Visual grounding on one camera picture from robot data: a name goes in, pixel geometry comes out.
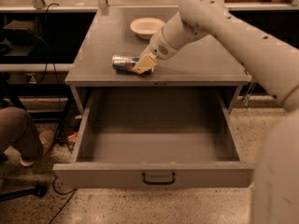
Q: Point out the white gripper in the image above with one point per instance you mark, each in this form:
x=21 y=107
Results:
x=157 y=48

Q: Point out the grey metal cabinet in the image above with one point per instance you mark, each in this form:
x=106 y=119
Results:
x=203 y=63

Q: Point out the tan shoe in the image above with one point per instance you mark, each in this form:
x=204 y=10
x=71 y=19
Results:
x=47 y=139

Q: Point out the white paper bowl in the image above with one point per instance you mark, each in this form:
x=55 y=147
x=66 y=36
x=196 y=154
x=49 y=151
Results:
x=145 y=28

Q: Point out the red bull can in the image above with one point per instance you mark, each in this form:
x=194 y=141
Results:
x=124 y=63

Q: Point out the open grey top drawer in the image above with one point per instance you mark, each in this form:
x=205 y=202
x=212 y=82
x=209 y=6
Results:
x=126 y=132

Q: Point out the black chair base leg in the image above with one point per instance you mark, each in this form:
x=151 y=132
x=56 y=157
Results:
x=38 y=191

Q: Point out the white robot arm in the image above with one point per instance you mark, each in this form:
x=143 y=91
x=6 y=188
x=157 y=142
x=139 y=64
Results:
x=274 y=64

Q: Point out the person's leg brown trousers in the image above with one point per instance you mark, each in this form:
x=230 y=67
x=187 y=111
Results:
x=17 y=130

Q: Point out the black drawer handle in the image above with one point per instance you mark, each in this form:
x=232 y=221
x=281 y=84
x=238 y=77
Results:
x=158 y=179

